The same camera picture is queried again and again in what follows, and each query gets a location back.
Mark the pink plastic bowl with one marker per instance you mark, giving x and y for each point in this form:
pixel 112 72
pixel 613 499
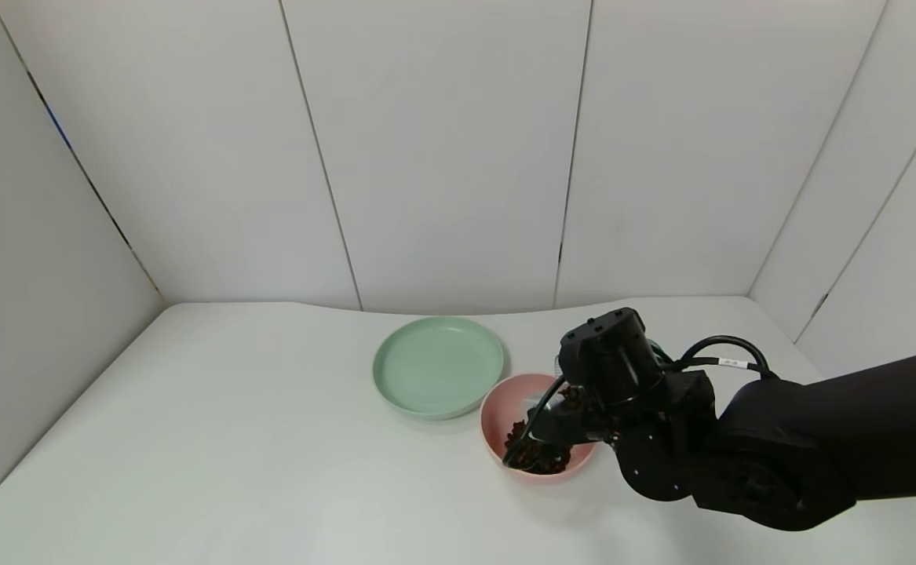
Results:
pixel 497 408

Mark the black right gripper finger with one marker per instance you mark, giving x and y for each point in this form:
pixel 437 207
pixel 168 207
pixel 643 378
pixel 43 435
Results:
pixel 575 433

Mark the dark brown raisin pile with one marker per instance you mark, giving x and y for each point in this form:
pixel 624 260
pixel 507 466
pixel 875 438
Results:
pixel 540 463

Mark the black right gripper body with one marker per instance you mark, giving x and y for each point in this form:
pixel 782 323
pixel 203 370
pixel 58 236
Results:
pixel 611 361

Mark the pale green plastic plate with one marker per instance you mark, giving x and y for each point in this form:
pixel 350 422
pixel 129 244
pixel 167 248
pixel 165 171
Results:
pixel 434 365

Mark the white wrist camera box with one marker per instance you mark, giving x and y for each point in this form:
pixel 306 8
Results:
pixel 540 406

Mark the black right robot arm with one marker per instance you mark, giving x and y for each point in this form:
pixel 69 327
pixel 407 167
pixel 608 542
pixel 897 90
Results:
pixel 858 439

